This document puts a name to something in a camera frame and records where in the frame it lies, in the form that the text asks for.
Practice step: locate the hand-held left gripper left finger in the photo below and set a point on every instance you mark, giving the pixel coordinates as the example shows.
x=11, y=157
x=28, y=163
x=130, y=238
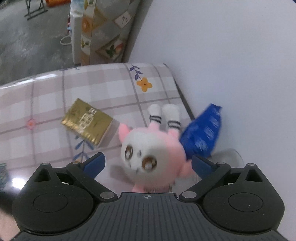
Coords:
x=94, y=165

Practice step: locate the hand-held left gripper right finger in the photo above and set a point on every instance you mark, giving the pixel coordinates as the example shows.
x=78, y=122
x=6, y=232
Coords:
x=201, y=166

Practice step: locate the blue packet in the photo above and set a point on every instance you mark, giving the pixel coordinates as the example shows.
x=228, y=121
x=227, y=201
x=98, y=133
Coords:
x=201, y=134

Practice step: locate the pink white plush toy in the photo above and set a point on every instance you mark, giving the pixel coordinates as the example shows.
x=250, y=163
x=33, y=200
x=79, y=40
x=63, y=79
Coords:
x=143, y=143

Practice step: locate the gold box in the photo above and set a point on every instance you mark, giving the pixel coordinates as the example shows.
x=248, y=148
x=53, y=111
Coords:
x=86, y=120

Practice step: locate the green patterned packet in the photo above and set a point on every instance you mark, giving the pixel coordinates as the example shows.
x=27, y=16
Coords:
x=2, y=173

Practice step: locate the folded patterned mattress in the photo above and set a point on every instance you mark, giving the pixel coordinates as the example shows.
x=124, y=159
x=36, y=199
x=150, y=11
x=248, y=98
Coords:
x=104, y=34

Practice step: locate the white water dispenser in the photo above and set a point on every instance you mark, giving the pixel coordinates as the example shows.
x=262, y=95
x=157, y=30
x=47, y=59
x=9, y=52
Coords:
x=76, y=34

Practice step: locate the folding stool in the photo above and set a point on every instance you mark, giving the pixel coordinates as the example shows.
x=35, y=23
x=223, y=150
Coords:
x=34, y=15

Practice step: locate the orange bag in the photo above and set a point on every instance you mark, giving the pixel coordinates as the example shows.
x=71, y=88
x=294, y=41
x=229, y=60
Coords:
x=57, y=1

